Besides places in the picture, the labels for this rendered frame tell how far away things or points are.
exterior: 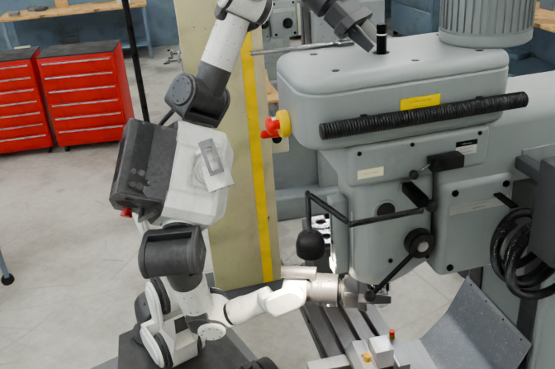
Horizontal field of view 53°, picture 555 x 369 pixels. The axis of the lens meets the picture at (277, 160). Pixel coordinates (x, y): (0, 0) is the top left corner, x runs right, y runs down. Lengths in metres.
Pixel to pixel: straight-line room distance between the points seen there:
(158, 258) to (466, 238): 0.75
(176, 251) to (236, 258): 2.06
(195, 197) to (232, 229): 1.91
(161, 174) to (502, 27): 0.86
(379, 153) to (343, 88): 0.18
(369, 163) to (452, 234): 0.30
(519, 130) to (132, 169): 0.91
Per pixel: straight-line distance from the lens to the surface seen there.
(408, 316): 3.41
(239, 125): 3.08
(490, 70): 1.26
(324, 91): 1.10
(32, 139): 6.19
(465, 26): 1.29
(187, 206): 1.44
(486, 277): 1.82
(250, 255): 3.48
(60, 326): 3.72
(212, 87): 1.52
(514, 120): 1.36
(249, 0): 1.50
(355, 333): 1.94
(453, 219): 1.38
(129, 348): 2.53
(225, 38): 1.52
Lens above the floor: 2.21
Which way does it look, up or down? 25 degrees down
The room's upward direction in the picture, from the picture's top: 4 degrees counter-clockwise
